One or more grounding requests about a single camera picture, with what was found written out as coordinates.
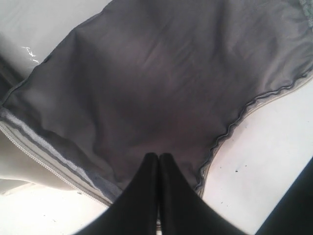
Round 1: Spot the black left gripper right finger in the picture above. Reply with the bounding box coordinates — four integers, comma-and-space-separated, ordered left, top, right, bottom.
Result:
159, 153, 236, 235

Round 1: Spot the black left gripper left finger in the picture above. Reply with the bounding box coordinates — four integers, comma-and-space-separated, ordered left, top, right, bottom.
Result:
78, 153, 158, 235

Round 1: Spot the cream fabric duffel bag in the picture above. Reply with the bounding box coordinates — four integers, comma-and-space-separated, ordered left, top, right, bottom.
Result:
0, 0, 313, 206

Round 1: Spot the clear plastic packing bag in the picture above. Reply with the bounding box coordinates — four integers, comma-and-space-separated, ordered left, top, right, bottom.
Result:
0, 0, 108, 81

